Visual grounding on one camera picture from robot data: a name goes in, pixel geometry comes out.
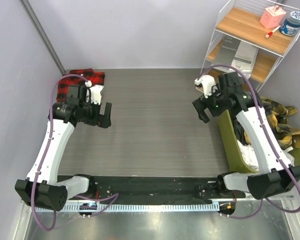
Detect slotted cable duct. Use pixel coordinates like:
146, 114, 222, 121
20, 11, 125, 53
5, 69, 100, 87
61, 201, 220, 213

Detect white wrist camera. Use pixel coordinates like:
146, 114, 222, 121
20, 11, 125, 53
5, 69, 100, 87
194, 75, 216, 99
85, 80, 105, 105

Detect blue lidded jar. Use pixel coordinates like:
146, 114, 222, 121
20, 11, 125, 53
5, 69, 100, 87
279, 10, 300, 37

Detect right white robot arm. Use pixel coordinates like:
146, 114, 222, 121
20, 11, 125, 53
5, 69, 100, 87
192, 72, 300, 200

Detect green laundry basket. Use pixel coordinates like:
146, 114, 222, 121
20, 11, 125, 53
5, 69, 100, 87
216, 108, 300, 174

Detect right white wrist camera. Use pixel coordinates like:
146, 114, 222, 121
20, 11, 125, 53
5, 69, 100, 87
194, 75, 216, 99

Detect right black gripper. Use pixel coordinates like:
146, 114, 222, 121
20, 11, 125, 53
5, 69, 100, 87
193, 83, 228, 123

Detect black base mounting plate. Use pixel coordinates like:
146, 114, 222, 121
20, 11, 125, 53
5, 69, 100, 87
82, 176, 246, 206

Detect red white marker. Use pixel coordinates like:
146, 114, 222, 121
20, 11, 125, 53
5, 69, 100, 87
265, 25, 281, 39

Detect grey setup guide booklet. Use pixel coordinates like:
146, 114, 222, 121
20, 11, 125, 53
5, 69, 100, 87
212, 36, 241, 66

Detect yellow plaid long sleeve shirt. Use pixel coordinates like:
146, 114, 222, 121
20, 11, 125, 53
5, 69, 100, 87
260, 96, 300, 150

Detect white wire shelf unit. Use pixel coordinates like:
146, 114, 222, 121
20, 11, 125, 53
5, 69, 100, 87
201, 0, 300, 91

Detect white shirt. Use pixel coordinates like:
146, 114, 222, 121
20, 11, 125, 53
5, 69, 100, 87
237, 140, 259, 172

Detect grey corner wall post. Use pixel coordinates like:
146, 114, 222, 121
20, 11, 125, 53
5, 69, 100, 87
19, 0, 66, 74

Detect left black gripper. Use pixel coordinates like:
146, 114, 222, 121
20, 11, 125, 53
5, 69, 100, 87
79, 98, 111, 128

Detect pink cube power strip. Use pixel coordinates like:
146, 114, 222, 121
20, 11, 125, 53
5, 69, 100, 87
260, 5, 286, 29

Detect aluminium rail frame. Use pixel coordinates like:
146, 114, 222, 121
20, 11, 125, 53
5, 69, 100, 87
13, 194, 300, 240

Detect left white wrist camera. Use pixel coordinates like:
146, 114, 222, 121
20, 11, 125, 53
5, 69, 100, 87
85, 80, 105, 105

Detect red black plaid shirt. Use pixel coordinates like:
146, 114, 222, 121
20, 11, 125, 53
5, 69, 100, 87
56, 68, 105, 103

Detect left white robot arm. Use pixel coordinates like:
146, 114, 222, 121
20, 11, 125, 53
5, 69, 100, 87
14, 84, 112, 212

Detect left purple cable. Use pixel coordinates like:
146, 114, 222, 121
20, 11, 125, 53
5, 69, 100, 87
30, 74, 120, 231

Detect white paper manuals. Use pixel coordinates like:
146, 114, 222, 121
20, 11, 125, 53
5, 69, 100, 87
210, 41, 260, 80

